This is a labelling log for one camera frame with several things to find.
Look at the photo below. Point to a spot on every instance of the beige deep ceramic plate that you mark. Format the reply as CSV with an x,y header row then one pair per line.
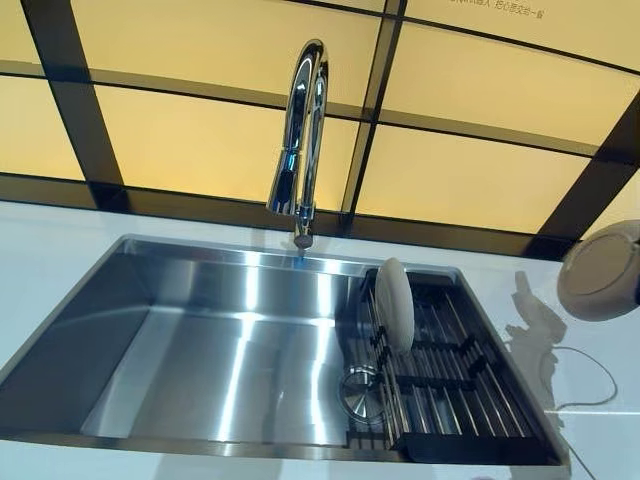
x,y
605,275

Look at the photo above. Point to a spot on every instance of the chrome gooseneck faucet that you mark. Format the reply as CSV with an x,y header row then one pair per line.
x,y
302,125

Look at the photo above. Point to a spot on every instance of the steel sink drain plug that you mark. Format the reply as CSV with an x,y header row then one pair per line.
x,y
362,397

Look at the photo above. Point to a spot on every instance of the stainless steel sink basin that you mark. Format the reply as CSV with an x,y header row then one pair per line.
x,y
200,360

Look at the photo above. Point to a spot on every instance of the black sink drying rack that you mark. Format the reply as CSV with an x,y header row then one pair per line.
x,y
465,380

